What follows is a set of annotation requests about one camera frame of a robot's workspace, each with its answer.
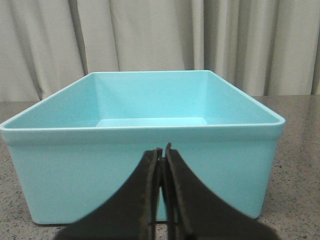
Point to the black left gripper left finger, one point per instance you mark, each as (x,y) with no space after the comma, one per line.
(130,213)

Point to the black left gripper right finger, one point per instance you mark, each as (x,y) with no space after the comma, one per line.
(194,212)

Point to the light blue plastic box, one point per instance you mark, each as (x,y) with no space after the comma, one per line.
(74,149)

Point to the white pleated curtain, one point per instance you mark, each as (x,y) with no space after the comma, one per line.
(263,47)

